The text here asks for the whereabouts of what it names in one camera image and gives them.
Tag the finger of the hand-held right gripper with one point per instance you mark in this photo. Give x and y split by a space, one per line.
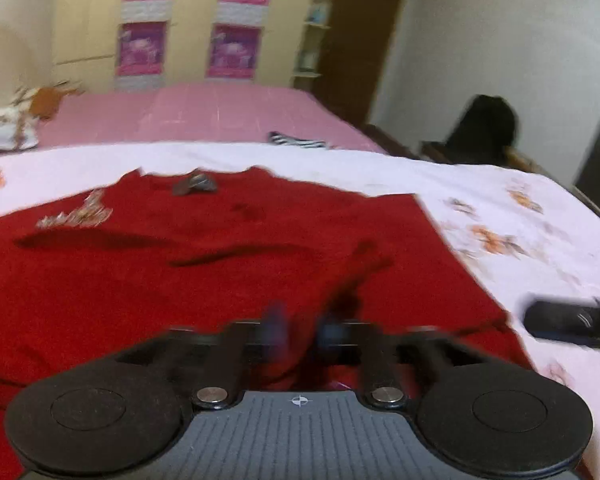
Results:
565 320

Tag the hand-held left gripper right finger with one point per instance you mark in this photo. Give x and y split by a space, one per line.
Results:
330 334

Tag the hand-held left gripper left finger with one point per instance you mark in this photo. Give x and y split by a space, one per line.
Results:
276 332

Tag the red sweater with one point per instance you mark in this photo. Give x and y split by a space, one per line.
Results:
180 285

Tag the white floral blanket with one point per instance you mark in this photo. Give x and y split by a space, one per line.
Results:
480 185

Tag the black white striped cloth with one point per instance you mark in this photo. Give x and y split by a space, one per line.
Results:
297 140

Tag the black bag on chair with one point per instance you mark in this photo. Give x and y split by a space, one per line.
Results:
482 130

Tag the pink bedsheet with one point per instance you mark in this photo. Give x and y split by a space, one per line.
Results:
205 115

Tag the brown wooden door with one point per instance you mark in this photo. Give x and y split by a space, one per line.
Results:
360 35

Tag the cream open shelf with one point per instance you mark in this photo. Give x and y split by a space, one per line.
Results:
316 20

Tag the orange cloth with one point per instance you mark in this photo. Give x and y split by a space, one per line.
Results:
52 100

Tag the white brown patterned pillow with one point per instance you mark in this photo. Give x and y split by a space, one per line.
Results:
7 127

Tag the cream wardrobe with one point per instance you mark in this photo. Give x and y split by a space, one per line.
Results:
90 20

